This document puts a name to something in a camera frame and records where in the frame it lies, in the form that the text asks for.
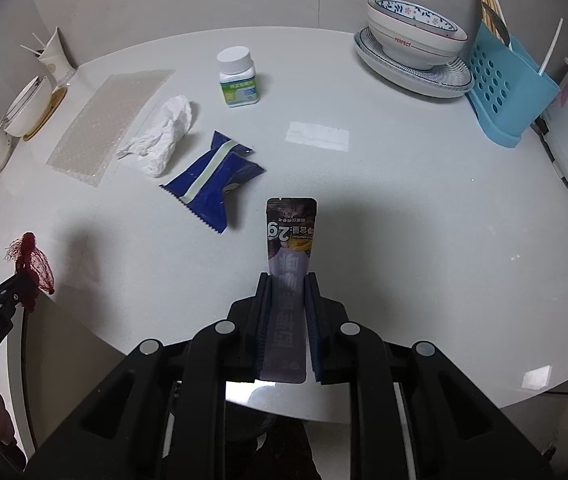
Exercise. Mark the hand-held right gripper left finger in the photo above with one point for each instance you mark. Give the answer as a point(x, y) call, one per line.
point(263, 315)

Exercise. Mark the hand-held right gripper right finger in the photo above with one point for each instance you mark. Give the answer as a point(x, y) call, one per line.
point(312, 315)

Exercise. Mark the red mesh net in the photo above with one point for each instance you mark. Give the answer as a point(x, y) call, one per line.
point(33, 260)

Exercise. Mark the purple sachet packet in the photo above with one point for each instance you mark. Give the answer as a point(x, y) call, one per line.
point(289, 240)

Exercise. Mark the black mesh bin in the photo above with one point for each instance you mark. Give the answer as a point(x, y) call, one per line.
point(246, 420)

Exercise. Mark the blue snack wrapper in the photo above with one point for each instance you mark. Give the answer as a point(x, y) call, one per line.
point(208, 180)

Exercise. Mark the white tissue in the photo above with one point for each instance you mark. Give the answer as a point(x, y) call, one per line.
point(163, 135)

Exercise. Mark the bubble wrap sheet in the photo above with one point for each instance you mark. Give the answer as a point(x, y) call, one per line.
point(108, 120)

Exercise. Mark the white pill bottle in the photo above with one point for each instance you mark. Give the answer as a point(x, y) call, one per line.
point(236, 80)

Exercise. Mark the dark patterned trouser leg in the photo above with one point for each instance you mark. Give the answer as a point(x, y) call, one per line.
point(286, 452)

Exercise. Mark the round wooden coaster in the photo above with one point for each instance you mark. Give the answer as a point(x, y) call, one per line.
point(48, 115)

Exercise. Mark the stacked white bowls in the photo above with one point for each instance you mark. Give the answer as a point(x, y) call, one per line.
point(26, 107)

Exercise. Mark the white cup with sticks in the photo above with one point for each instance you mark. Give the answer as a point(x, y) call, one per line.
point(56, 57)

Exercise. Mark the blue striped plate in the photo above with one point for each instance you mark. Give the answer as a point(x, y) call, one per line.
point(439, 80)

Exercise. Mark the white bowl red rim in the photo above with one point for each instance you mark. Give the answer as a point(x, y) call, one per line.
point(414, 45)

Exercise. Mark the blue plastic utensil holder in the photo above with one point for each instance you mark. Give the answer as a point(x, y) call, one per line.
point(509, 95)

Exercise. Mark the blue patterned bowl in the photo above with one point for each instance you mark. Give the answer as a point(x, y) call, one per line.
point(414, 12)

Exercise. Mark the metal spoon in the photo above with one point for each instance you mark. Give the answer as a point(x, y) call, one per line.
point(499, 27)

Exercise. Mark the white plastic stick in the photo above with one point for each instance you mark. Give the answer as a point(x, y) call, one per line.
point(551, 45)

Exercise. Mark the wooden chopsticks bundle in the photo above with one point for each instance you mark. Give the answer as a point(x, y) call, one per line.
point(491, 0)

